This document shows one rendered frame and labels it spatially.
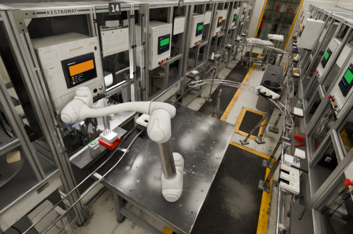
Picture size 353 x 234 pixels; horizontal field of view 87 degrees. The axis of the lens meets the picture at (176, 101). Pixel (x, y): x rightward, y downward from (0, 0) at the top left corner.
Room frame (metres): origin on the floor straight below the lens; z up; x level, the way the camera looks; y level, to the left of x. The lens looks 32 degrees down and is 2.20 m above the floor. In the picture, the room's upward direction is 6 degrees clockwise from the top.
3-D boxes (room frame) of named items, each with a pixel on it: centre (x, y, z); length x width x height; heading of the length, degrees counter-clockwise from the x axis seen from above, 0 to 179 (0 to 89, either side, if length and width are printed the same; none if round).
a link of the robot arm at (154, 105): (1.08, 0.09, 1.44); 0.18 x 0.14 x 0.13; 89
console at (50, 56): (1.25, 0.82, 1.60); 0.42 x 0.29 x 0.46; 154
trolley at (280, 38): (7.32, -3.42, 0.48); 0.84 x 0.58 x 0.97; 162
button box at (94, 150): (1.11, 0.66, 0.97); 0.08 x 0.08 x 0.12; 64
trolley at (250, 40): (6.35, -2.50, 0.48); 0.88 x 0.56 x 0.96; 82
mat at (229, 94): (5.59, -1.91, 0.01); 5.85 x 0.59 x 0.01; 154
